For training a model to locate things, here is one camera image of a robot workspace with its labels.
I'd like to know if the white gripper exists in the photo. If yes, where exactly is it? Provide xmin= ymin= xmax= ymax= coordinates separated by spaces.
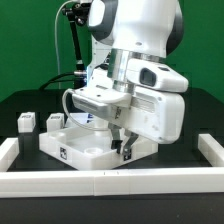
xmin=71 ymin=68 xmax=186 ymax=162

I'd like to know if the white square tabletop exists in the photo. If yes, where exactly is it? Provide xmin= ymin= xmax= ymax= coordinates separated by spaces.
xmin=39 ymin=127 xmax=158 ymax=170

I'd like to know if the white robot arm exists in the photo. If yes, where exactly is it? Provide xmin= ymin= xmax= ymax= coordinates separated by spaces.
xmin=72 ymin=0 xmax=188 ymax=159

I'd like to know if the white AprilTag base sheet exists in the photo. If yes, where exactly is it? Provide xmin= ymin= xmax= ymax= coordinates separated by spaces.
xmin=65 ymin=113 xmax=93 ymax=127

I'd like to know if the white U-shaped obstacle fence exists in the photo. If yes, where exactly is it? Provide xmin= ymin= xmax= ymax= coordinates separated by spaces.
xmin=0 ymin=138 xmax=224 ymax=198

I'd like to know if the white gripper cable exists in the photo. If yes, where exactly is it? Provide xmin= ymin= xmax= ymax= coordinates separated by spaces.
xmin=61 ymin=87 xmax=111 ymax=132

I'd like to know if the black cable bundle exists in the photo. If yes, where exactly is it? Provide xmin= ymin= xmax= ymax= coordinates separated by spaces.
xmin=38 ymin=71 xmax=88 ymax=92

